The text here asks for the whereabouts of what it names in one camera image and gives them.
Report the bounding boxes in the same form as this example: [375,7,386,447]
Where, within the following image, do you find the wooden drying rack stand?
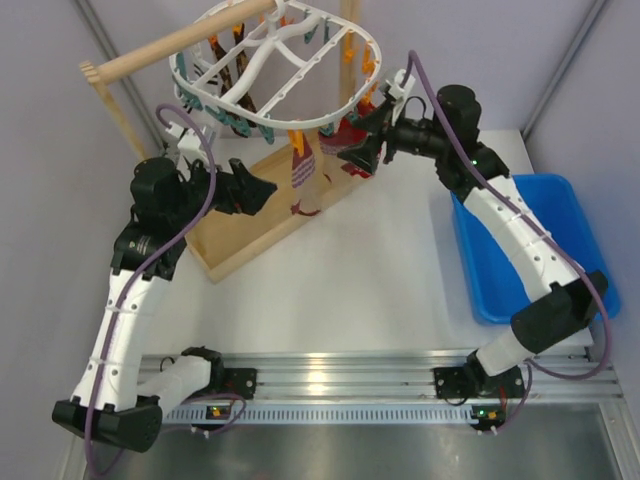
[80,1,372,281]

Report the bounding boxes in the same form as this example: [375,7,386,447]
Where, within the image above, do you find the aluminium mounting rail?
[162,350,625,431]

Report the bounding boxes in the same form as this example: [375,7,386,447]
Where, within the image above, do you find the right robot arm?
[339,85,608,400]

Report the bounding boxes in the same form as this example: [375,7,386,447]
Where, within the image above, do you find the red christmas sock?
[341,161,374,179]
[318,118,367,156]

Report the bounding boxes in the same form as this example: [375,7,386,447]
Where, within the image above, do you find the white plastic sock hanger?
[169,1,382,143]

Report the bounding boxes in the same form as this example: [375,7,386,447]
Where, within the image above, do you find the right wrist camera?
[378,68,415,106]

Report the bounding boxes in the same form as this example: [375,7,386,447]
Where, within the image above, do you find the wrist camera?
[378,68,415,106]
[165,122,217,166]

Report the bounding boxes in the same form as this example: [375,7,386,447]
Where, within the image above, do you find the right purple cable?
[404,49,619,435]

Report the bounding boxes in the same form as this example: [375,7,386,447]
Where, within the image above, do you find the white sock on hanger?
[186,43,213,78]

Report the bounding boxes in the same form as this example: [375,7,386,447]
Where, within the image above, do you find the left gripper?
[167,153,275,229]

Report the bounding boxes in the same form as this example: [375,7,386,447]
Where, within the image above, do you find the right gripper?
[339,99,450,175]

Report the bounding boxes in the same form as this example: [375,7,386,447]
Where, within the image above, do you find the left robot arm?
[52,157,277,452]

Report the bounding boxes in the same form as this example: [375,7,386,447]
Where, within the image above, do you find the blue plastic bin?
[451,174,621,325]

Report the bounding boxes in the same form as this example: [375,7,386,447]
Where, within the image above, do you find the brown argyle sock on hanger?
[209,22,261,116]

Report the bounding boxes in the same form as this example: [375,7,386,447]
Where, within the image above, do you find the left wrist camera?
[165,122,217,166]

